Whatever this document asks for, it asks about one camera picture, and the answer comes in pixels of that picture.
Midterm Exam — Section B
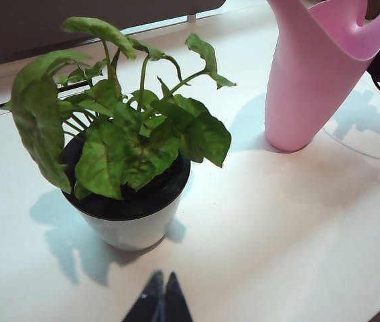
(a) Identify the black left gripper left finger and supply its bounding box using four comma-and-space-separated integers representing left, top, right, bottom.
122, 270, 165, 322

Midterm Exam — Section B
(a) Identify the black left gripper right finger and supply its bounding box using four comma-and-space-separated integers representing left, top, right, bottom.
164, 271, 194, 322

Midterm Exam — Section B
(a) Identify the pink plastic watering can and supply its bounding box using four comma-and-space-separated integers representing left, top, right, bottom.
265, 0, 380, 152

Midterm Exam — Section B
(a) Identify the white plant pot black rim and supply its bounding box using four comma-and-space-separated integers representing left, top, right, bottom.
60, 132, 192, 252

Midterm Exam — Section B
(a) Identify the green leafy plant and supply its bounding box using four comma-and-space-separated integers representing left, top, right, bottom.
3, 16, 237, 201

